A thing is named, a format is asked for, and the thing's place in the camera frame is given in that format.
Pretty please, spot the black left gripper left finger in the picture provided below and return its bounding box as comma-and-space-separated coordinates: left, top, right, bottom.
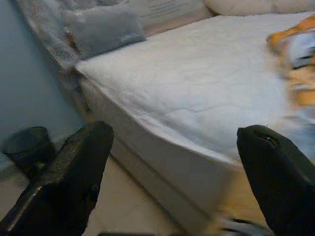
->
0, 120, 114, 236

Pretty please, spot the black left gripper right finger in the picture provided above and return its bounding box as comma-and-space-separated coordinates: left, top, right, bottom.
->
236, 124, 315, 236

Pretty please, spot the grey plush pillow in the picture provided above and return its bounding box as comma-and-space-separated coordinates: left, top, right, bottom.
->
61, 4, 147, 59

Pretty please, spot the black mesh waste bin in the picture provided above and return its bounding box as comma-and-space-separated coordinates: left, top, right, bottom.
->
1, 126, 56, 178

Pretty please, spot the orange cartoon print sheet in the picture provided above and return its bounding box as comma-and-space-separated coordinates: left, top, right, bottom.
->
267, 16, 315, 74

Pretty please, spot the white quilted mattress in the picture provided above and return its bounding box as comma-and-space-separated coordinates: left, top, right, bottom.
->
75, 11, 315, 232

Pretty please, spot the cream bolster pillow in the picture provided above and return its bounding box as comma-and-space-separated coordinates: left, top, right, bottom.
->
205, 0, 315, 17

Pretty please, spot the grey printed bed side panel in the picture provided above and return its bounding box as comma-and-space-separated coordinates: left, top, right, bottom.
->
130, 0, 214, 28

